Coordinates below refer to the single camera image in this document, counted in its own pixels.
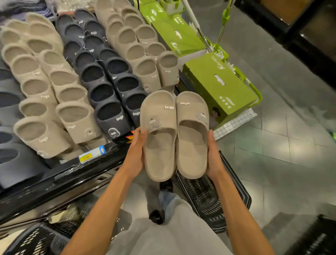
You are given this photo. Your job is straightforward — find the person's right forearm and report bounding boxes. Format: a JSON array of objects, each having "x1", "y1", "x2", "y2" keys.
[{"x1": 212, "y1": 169, "x2": 276, "y2": 255}]

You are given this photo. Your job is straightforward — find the column of black slippers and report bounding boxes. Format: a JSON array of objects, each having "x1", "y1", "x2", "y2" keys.
[{"x1": 55, "y1": 9, "x2": 119, "y2": 67}]

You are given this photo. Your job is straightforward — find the green white mop bucket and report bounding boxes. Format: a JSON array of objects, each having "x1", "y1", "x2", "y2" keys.
[{"x1": 160, "y1": 0, "x2": 185, "y2": 15}]

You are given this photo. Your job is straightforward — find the person's left forearm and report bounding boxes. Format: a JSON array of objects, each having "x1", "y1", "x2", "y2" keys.
[{"x1": 61, "y1": 169, "x2": 138, "y2": 255}]

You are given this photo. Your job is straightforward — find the green cardboard box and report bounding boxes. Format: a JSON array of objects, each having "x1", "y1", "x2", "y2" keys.
[
  {"x1": 152, "y1": 14, "x2": 208, "y2": 67},
  {"x1": 182, "y1": 52, "x2": 259, "y2": 130},
  {"x1": 139, "y1": 0, "x2": 169, "y2": 23}
]

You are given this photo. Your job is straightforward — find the blue yellow price label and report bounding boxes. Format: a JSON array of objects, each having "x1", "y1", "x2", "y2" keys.
[{"x1": 78, "y1": 145, "x2": 107, "y2": 165}]

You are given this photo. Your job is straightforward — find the person's light blue jeans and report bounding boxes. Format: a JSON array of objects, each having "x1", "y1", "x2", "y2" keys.
[{"x1": 145, "y1": 184, "x2": 182, "y2": 224}]

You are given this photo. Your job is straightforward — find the stack of navy folded textiles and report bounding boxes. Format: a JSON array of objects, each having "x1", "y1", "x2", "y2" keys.
[{"x1": 0, "y1": 0, "x2": 55, "y2": 21}]

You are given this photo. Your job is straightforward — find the beige logo slide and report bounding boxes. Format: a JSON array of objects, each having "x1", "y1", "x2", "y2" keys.
[{"x1": 19, "y1": 97, "x2": 57, "y2": 124}]

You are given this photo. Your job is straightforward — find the column of pale cream slippers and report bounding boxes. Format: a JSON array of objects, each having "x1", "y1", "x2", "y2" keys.
[{"x1": 94, "y1": 0, "x2": 168, "y2": 69}]

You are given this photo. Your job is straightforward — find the person's right hand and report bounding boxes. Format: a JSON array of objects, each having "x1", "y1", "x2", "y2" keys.
[{"x1": 205, "y1": 129, "x2": 226, "y2": 182}]

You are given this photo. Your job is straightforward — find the column of beige slippers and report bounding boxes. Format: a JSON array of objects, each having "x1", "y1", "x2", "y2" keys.
[{"x1": 0, "y1": 12, "x2": 80, "y2": 103}]

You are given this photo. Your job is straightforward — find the clear plastic wrapped goods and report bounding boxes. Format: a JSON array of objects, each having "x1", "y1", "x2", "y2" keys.
[{"x1": 52, "y1": 0, "x2": 98, "y2": 14}]

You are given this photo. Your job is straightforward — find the green metal mop pole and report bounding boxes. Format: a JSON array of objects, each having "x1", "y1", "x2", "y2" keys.
[{"x1": 216, "y1": 0, "x2": 234, "y2": 46}]

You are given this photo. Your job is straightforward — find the person's left hand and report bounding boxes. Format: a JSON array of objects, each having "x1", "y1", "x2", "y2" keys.
[{"x1": 122, "y1": 127, "x2": 149, "y2": 181}]

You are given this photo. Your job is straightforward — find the black basket with wavy slots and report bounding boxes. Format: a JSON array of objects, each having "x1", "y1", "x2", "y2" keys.
[{"x1": 175, "y1": 150, "x2": 253, "y2": 234}]

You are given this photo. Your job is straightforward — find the grey rubber slipper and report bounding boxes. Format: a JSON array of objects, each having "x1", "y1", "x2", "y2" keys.
[
  {"x1": 0, "y1": 126, "x2": 21, "y2": 145},
  {"x1": 0, "y1": 143, "x2": 51, "y2": 190},
  {"x1": 0, "y1": 90, "x2": 26, "y2": 127}
]

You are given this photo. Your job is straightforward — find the column of grey slippers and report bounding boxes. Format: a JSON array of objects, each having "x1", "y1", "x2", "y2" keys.
[{"x1": 0, "y1": 59, "x2": 21, "y2": 92}]

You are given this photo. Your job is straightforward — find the person's light grey shirt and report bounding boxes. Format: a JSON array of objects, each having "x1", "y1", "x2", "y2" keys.
[{"x1": 106, "y1": 199, "x2": 235, "y2": 255}]

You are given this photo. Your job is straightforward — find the black cartoon poster board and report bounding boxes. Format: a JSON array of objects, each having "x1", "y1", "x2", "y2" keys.
[{"x1": 283, "y1": 214, "x2": 336, "y2": 255}]

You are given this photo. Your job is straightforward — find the white wire grid panel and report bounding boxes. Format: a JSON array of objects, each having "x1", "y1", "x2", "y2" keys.
[{"x1": 212, "y1": 108, "x2": 258, "y2": 142}]

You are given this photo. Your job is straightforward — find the white handle green mop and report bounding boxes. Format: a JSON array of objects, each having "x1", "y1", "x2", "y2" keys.
[{"x1": 181, "y1": 0, "x2": 230, "y2": 63}]

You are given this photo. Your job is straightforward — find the black slipper display shelf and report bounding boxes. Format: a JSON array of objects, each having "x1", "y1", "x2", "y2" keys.
[{"x1": 0, "y1": 0, "x2": 185, "y2": 227}]

